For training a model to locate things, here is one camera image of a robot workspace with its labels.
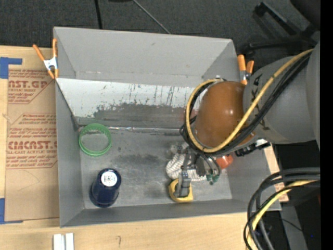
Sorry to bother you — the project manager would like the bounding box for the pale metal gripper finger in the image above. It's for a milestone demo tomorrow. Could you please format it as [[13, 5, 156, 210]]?
[[178, 171, 193, 198]]

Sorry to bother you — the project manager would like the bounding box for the orange-red round thing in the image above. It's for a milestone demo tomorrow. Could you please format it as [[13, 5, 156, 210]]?
[[215, 154, 234, 170]]

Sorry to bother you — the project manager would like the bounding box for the grey metal bin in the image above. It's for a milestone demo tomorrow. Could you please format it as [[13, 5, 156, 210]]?
[[53, 27, 282, 228]]

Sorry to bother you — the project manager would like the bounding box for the dark blue cup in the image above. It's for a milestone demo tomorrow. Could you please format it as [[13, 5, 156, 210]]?
[[89, 168, 122, 208]]

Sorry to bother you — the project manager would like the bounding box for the brown cardboard board red print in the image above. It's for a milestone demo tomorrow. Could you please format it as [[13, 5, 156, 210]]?
[[0, 45, 61, 225]]

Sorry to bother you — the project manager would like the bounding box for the yellow ring-shaped thing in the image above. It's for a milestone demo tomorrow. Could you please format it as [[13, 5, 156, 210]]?
[[168, 178, 195, 203]]

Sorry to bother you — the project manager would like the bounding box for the white rope bundle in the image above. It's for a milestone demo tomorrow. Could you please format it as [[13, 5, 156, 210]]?
[[165, 143, 209, 183]]

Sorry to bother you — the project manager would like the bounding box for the black cylinder on white bracket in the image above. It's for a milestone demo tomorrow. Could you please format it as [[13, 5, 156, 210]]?
[[235, 139, 271, 157]]

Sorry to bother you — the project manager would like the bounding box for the green plastic ring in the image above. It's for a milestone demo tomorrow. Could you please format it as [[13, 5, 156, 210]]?
[[78, 123, 112, 157]]

